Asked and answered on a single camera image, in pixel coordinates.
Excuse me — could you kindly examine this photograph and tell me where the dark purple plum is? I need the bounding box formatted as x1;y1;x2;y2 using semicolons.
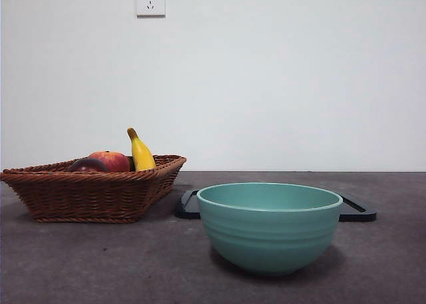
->
68;157;110;173

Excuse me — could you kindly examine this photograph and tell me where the brown wicker basket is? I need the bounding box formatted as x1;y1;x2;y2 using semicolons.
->
0;154;187;224

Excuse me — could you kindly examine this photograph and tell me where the teal ribbed bowl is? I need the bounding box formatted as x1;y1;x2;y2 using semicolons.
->
196;182;343;277

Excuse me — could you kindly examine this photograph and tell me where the white wall socket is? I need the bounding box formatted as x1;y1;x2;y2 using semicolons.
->
136;0;166;18

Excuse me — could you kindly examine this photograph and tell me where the red yellow peach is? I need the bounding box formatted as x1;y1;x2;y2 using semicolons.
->
88;150;131;173

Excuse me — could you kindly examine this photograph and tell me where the yellow banana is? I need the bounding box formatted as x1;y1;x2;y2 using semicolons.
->
126;127;157;172

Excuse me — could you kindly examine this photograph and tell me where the dark rectangular tray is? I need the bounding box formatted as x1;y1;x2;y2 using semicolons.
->
174;189;378;223

